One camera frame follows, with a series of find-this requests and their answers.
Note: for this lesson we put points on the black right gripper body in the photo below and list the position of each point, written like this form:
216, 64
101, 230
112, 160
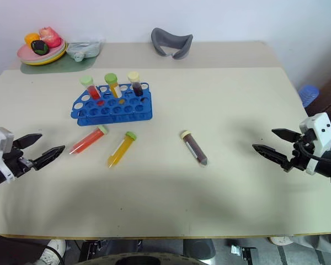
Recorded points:
299, 161

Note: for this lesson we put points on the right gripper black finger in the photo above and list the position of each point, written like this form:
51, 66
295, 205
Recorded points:
270, 153
288, 135

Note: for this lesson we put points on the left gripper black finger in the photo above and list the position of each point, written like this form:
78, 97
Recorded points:
27, 140
48, 157

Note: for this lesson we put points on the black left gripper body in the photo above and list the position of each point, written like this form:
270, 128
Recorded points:
15, 161

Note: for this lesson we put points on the blue test tube rack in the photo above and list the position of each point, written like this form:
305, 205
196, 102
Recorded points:
148, 109

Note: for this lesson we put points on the yellow plate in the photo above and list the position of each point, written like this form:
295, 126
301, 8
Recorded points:
45, 63

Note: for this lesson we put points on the white shoe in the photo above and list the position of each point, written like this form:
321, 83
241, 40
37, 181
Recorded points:
282, 240
53, 248

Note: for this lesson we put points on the green table mat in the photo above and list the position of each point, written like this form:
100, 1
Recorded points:
71, 66

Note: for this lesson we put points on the stacked plates with toy food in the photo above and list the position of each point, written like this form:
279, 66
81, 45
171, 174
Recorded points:
24, 53

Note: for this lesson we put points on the light green plate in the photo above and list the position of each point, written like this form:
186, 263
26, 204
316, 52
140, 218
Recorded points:
58, 56

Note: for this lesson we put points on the black and green toy ball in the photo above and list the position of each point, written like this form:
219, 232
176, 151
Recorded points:
39, 47

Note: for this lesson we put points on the orange toy fruit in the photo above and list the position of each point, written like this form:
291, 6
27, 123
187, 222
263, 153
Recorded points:
31, 38

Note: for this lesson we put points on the pink toy peach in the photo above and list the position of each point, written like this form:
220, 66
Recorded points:
51, 37

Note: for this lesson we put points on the crumpled clear plastic bag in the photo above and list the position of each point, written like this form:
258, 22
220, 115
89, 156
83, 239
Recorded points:
85, 49

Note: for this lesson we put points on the dark round base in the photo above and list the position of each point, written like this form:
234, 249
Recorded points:
200, 248

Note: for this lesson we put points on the grey headset face pad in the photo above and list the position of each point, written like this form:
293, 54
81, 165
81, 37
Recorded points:
157, 41

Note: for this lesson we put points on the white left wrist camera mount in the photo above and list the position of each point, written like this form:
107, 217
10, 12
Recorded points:
2, 138

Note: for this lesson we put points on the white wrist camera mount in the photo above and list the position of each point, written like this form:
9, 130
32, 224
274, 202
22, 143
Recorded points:
320, 129
2, 138

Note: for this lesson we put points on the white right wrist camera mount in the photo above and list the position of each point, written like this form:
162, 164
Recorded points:
320, 129

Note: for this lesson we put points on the metal bracket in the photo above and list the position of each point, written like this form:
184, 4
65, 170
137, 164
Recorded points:
244, 249

